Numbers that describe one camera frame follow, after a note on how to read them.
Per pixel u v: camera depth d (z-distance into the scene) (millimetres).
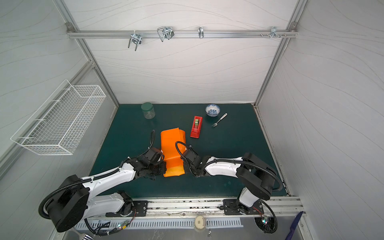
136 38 790
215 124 1084
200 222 615
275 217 711
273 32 764
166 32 765
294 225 703
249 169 498
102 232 672
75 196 408
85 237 650
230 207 717
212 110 1152
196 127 989
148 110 1053
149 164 664
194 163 662
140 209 734
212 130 1072
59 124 687
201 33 781
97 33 781
